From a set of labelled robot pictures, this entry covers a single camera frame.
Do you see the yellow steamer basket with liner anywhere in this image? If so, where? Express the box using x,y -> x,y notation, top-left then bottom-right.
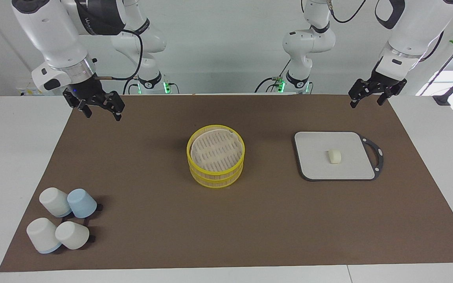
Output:
187,125 -> 245,175

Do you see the white steamer liner sheet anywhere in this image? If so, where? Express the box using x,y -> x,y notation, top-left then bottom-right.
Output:
190,129 -> 243,164

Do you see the white power box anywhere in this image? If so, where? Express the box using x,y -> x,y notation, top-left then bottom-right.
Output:
16,80 -> 41,96

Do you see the grey cutting board dark rim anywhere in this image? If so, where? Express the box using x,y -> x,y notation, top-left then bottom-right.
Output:
293,131 -> 384,182

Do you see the light blue plastic cup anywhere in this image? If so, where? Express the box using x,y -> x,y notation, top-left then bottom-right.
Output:
67,189 -> 98,219

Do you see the white cup with blue rim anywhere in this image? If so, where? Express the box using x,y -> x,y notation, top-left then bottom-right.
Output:
26,217 -> 62,254

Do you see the brown table mat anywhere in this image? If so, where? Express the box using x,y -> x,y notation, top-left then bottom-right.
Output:
0,94 -> 453,272

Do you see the black base cable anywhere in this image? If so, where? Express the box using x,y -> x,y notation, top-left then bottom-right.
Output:
123,77 -> 138,95
255,59 -> 291,94

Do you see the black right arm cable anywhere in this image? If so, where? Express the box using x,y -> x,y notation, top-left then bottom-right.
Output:
93,28 -> 144,81

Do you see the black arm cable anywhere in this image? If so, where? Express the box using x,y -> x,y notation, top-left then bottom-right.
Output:
93,28 -> 144,81
328,0 -> 444,62

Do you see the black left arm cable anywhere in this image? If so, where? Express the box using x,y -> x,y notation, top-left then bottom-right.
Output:
328,0 -> 444,62

